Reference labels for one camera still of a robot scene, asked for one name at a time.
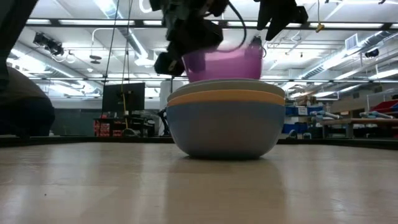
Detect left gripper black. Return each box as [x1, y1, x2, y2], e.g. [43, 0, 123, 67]
[154, 12, 224, 78]

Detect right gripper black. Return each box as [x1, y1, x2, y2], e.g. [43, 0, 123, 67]
[256, 0, 310, 42]

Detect purple translucent plastic bowl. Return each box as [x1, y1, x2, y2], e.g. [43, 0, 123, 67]
[182, 45, 264, 83]

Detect cream plastic bowl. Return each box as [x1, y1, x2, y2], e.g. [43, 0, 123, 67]
[167, 78, 286, 103]

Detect black hanging fixture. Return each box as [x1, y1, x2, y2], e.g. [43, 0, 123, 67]
[249, 35, 266, 59]

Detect yellow hanging hook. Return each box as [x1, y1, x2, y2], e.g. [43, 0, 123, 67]
[315, 0, 326, 34]

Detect orange plastic bowl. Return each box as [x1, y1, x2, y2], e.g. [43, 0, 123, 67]
[167, 89, 286, 108]

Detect black computer monitor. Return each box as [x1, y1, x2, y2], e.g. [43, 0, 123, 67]
[101, 82, 146, 113]

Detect blue plastic bowl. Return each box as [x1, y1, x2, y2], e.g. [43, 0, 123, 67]
[165, 100, 287, 161]

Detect ceiling air vent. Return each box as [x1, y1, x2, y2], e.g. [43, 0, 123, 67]
[344, 32, 359, 51]

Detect blue storage bin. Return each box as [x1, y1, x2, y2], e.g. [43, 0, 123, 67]
[282, 105, 325, 135]

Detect red storage boxes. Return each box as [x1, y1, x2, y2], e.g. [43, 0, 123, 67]
[94, 121, 124, 138]

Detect wooden workbench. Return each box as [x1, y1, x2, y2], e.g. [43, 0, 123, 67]
[319, 117, 398, 139]

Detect black ceiling-mounted device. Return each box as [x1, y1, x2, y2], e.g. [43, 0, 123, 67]
[32, 32, 65, 57]

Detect person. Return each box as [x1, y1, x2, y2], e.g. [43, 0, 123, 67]
[0, 66, 56, 138]

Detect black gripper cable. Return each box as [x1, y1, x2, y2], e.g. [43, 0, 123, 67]
[217, 0, 248, 53]

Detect black hanging cable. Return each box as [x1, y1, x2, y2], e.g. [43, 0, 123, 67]
[104, 0, 121, 82]
[121, 0, 134, 93]

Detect yellow hanging cable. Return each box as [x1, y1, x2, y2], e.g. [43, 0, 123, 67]
[122, 92, 129, 129]

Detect black overhead frame bar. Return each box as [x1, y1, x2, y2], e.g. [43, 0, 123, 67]
[25, 17, 398, 31]

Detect small black ceiling camera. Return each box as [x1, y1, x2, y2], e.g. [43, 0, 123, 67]
[364, 47, 381, 59]

